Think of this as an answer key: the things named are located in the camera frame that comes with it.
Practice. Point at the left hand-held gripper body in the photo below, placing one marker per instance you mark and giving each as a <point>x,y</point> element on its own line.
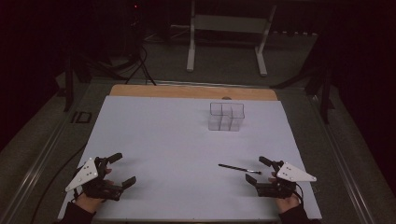
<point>83,174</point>

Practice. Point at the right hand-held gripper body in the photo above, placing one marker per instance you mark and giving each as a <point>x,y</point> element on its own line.
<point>292,173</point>

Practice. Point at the black pen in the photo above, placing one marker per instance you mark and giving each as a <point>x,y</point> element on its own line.
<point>238,168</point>

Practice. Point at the clear plastic pen organizer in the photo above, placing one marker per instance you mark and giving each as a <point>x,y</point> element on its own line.
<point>226,116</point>

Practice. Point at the person's left hand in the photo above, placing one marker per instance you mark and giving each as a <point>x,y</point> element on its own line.
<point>86,202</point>

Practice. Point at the person's right hand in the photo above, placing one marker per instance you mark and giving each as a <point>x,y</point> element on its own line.
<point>287,203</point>

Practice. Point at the white table mat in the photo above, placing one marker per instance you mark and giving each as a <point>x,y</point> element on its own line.
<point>174,149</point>

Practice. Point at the black metal stand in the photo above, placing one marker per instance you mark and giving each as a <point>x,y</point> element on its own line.
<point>68,84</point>
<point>325,99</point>

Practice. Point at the white metal stand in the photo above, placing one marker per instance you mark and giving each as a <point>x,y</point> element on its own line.
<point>230,24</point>

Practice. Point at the metal floor rail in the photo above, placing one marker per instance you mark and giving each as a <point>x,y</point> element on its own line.
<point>34,165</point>
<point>342,168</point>

